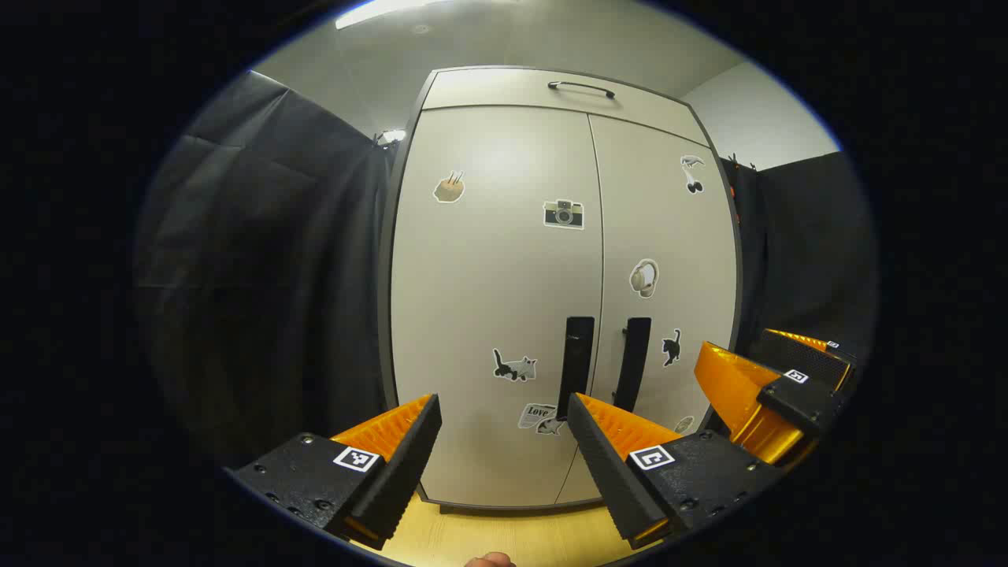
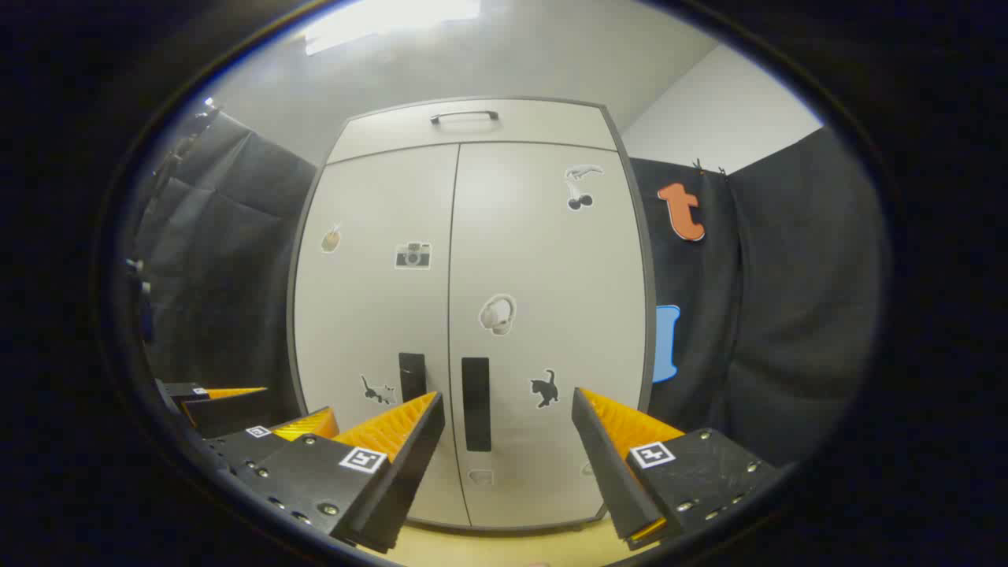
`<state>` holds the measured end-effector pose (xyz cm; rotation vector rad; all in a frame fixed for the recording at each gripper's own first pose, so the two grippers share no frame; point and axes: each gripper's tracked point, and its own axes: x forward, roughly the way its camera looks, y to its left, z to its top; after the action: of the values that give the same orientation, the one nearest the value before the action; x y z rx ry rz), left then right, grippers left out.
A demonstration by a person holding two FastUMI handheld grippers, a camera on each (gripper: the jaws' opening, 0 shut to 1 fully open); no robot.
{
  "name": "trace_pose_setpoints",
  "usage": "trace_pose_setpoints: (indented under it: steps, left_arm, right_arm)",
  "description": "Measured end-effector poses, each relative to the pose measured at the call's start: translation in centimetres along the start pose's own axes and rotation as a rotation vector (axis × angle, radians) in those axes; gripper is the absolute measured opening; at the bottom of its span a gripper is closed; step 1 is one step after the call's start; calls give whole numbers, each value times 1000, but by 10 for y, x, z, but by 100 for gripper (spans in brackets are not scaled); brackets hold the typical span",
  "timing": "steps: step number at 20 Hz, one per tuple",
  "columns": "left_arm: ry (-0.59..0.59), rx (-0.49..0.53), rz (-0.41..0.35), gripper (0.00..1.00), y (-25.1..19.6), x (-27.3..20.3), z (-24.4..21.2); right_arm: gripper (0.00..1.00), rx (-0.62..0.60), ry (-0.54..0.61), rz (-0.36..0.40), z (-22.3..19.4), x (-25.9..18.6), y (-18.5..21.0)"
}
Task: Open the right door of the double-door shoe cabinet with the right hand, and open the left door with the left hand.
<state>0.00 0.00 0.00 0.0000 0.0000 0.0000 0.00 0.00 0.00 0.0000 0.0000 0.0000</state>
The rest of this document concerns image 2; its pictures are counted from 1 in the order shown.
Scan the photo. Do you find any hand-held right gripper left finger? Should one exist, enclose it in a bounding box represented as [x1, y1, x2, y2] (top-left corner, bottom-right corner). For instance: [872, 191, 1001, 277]
[235, 391, 447, 554]

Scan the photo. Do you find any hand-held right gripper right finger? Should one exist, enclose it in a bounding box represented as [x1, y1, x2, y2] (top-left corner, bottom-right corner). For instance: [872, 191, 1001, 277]
[571, 387, 782, 551]

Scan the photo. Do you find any white cabinet door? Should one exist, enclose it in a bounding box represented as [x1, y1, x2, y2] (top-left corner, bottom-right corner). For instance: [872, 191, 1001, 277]
[293, 143, 472, 527]
[447, 142, 653, 530]

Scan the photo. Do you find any white double-door shoe cabinet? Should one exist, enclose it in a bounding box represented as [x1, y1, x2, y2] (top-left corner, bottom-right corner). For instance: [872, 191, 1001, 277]
[287, 96, 658, 532]

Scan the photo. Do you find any black backdrop cloth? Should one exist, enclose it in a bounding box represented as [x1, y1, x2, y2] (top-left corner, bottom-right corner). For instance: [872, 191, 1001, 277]
[138, 110, 320, 410]
[628, 126, 892, 467]

